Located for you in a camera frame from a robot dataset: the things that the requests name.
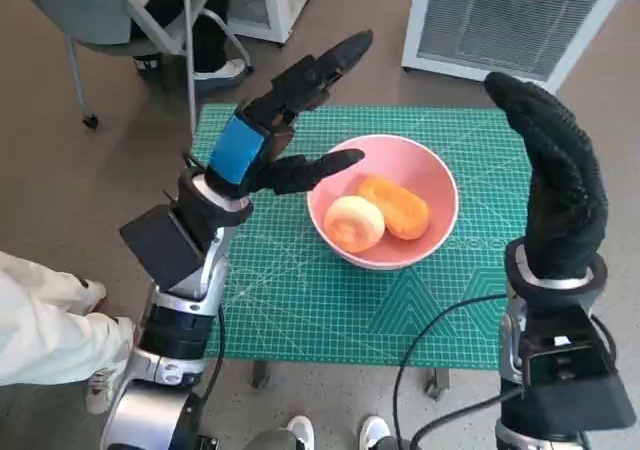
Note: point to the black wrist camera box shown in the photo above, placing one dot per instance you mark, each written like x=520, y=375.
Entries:
x=575, y=400
x=160, y=245

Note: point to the grey chair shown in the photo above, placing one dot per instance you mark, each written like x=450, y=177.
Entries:
x=60, y=5

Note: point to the long orange bread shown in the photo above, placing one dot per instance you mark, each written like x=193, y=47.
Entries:
x=405, y=210

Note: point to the green cutting mat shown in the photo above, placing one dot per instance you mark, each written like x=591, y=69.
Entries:
x=325, y=320

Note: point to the small white vented cabinet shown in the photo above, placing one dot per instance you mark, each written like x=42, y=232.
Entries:
x=280, y=0

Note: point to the black left hand, blue tape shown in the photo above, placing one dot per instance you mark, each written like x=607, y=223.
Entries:
x=235, y=145

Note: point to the round pale bread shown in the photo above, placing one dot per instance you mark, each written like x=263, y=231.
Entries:
x=352, y=225

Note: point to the person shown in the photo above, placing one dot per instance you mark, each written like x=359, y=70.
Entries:
x=210, y=40
x=40, y=320

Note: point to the large white vented cabinet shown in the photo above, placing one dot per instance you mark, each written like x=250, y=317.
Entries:
x=500, y=20

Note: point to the table leg with caster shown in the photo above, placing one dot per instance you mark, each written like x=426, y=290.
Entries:
x=437, y=385
x=260, y=375

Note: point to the white shoe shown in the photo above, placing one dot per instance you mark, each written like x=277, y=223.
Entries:
x=301, y=432
x=373, y=432

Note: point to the pink bowl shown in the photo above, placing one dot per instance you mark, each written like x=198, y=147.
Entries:
x=435, y=190

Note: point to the black gloved right hand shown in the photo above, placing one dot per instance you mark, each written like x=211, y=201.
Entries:
x=565, y=195

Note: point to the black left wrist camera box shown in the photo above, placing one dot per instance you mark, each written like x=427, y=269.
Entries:
x=160, y=245

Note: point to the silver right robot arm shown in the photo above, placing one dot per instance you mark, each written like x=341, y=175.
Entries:
x=555, y=295

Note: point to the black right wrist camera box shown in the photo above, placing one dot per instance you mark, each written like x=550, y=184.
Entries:
x=575, y=400

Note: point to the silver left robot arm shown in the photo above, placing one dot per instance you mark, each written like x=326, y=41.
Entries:
x=150, y=420

